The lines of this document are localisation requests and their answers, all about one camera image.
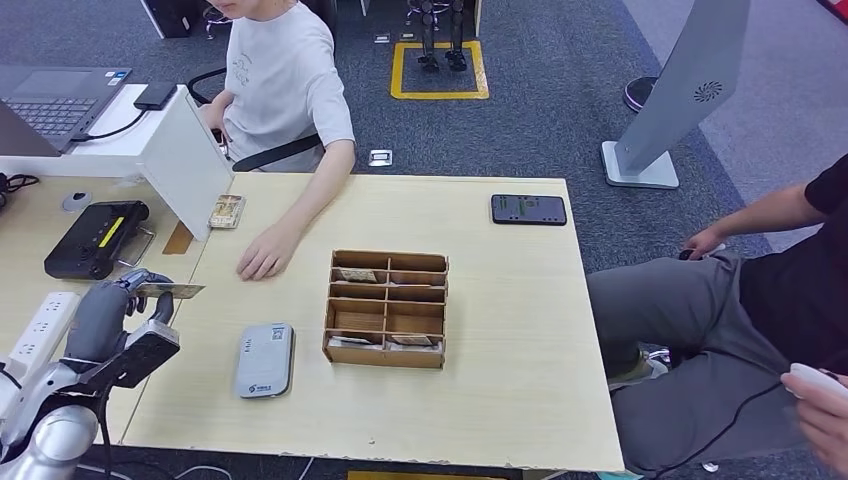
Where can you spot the person's left hand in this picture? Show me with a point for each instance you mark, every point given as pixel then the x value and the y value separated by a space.
pixel 268 252
pixel 825 427

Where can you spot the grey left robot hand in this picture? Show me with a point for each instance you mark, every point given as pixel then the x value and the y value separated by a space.
pixel 99 318

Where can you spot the person's right hand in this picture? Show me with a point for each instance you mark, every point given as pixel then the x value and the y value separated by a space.
pixel 703 240

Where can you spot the autumn print hotel card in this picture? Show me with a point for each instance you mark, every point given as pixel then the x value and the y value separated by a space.
pixel 175 291

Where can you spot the grey card reader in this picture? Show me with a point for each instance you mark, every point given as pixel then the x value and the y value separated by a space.
pixel 265 361

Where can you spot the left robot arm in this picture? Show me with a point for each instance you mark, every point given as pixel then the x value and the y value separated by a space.
pixel 46 424

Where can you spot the person's right forearm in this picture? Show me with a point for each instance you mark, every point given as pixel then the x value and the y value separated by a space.
pixel 215 112
pixel 762 215

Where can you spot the person's left forearm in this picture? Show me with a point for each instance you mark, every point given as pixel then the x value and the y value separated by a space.
pixel 318 185

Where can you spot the person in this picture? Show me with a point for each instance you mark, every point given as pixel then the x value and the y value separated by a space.
pixel 285 79
pixel 696 311

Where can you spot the printed card in organizer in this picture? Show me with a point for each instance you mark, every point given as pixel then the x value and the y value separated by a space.
pixel 412 340
pixel 350 342
pixel 354 275

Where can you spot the white power strip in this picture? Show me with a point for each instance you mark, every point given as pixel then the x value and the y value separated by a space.
pixel 43 324

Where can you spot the stack of printed cards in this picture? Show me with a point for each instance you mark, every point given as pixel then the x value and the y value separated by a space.
pixel 227 212

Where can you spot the black device with yellow stripe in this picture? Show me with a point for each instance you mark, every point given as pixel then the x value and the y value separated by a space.
pixel 93 238

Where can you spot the brown flat rectangular patch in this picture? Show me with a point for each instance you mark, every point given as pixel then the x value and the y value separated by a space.
pixel 177 238

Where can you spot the black office chair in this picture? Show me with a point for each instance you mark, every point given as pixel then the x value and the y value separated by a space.
pixel 278 154

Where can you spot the grey round puck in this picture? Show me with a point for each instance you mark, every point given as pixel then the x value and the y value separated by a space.
pixel 76 201

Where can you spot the white desk partition box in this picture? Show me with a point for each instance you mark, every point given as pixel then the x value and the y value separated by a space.
pixel 185 166

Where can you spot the wooden compartment organizer box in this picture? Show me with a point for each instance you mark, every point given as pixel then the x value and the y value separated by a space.
pixel 387 308

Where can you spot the black round base pink rim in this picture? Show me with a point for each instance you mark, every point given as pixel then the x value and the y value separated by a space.
pixel 637 96

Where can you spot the grey kiosk stand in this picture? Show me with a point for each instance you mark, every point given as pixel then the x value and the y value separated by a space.
pixel 682 79

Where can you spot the black smartphone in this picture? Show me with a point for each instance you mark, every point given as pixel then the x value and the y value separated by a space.
pixel 528 210

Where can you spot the black adapter box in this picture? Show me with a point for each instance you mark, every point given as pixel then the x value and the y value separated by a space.
pixel 155 95

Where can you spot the grey laptop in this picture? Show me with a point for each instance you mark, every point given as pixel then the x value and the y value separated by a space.
pixel 60 109

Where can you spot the yellow floor tape square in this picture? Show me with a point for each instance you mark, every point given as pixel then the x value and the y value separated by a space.
pixel 397 66

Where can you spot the chrome stool base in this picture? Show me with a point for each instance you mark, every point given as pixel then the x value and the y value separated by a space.
pixel 218 20

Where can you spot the black humanoid robot legs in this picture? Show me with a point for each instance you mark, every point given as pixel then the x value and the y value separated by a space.
pixel 456 40

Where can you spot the white table leg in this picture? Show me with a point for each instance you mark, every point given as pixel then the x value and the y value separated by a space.
pixel 477 16

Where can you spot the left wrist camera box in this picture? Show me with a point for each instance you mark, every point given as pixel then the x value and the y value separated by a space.
pixel 139 351

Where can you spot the dark cabinet white frame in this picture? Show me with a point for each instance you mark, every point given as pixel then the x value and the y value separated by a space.
pixel 172 16

